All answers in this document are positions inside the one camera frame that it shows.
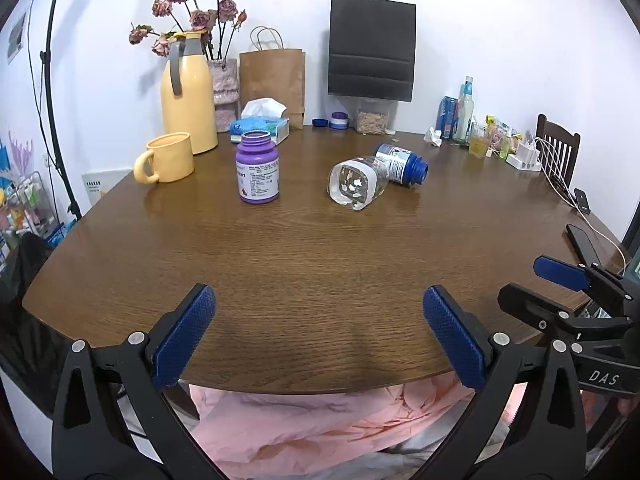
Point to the clear plastic jar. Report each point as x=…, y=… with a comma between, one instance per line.
x=356, y=182

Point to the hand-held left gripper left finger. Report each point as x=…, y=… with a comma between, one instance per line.
x=186, y=335

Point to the black paper bag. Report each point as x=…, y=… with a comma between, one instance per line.
x=372, y=35

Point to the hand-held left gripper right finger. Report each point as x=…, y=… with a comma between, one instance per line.
x=452, y=335

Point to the rack of colourful items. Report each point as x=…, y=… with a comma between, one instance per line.
x=22, y=210

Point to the black light stand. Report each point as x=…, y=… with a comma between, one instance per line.
x=50, y=110

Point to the blue drink can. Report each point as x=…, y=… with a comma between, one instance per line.
x=445, y=117

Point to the black smartphone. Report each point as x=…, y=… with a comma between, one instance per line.
x=582, y=244

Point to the brown paper bag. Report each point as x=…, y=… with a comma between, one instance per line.
x=272, y=77

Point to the yellow mug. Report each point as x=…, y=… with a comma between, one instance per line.
x=172, y=159

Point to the white charging hub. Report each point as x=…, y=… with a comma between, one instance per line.
x=524, y=157

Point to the crumpled white paper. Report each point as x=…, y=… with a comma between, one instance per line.
x=433, y=137

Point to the white cardboard box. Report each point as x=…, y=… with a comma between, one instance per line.
x=97, y=186

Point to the small blue white jar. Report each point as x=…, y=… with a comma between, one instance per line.
x=339, y=122

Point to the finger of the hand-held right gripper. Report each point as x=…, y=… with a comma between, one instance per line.
x=530, y=302
x=557, y=271

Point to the clear glass bottle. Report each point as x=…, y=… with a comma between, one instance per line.
x=464, y=115

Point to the small black charger stand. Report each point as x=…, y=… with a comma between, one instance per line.
x=582, y=202

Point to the pink cloth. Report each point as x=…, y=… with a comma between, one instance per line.
x=310, y=420

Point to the yellow thermos jug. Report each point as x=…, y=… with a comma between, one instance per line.
x=189, y=105

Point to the clear container of grains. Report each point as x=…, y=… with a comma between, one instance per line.
x=372, y=121

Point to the blue pill bottle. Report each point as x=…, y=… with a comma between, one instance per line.
x=406, y=166

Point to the pink glass vase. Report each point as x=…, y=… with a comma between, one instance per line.
x=225, y=87

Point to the tissue box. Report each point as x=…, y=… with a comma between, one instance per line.
x=262, y=127

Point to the dark wooden chair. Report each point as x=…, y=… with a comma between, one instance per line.
x=560, y=140

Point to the dark cloth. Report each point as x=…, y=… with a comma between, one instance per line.
x=20, y=310

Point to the small glass of yellow liquid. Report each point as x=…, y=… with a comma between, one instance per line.
x=478, y=148

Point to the bunch of dried roses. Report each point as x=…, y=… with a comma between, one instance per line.
x=201, y=19

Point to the purple pill bottle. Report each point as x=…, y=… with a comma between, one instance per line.
x=257, y=172

